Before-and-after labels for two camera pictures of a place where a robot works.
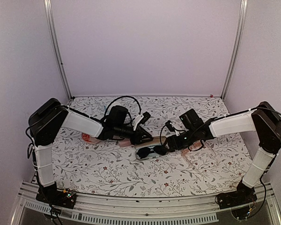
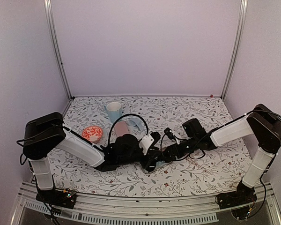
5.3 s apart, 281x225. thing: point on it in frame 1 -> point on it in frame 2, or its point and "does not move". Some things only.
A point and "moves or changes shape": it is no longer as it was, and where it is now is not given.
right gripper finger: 172,148 -> 166,159
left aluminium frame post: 50,24 does not move
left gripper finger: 146,140 -> 150,165
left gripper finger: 147,134 -> 156,155
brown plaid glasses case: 157,147 moves or changes shape
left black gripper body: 135,140 -> 148,155
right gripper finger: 167,144 -> 166,154
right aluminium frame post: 240,47 does not move
